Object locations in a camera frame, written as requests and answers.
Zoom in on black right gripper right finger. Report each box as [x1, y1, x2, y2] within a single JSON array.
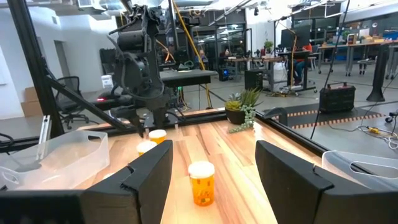
[[255, 139, 398, 224]]

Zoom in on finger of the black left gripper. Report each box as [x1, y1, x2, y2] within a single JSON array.
[[110, 106, 146, 139]]

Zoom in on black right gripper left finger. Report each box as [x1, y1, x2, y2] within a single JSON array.
[[80, 139, 174, 224]]

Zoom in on black office chair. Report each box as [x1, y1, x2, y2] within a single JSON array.
[[54, 75, 91, 130]]

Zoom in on brown cardboard box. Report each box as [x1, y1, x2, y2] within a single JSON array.
[[20, 86, 44, 118]]

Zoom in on potted succulent plant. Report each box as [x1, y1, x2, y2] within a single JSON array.
[[224, 88, 264, 134]]

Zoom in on black equipment case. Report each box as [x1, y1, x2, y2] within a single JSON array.
[[319, 82, 357, 114]]

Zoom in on black computer tower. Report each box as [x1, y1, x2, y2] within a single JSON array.
[[244, 68, 264, 91]]

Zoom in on black standing desk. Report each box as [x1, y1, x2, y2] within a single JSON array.
[[275, 49, 318, 96]]

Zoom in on black pole stand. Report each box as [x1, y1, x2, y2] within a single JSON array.
[[366, 43, 390, 103]]

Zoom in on long wooden desk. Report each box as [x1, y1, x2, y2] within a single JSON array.
[[317, 39, 398, 77]]

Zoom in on black computer monitor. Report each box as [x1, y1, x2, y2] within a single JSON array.
[[280, 24, 312, 49]]

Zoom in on black frame bracket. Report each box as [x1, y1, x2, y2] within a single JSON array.
[[262, 107, 289, 127]]

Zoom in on black orange-striped cable ramp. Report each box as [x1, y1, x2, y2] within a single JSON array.
[[270, 104, 386, 130]]

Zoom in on black aluminium table frame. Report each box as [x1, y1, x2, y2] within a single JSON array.
[[0, 0, 374, 175]]

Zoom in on yellow cable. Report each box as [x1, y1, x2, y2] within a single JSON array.
[[172, 0, 215, 110]]

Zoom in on thin black hanging cable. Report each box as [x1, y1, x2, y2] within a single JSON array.
[[310, 0, 351, 140]]

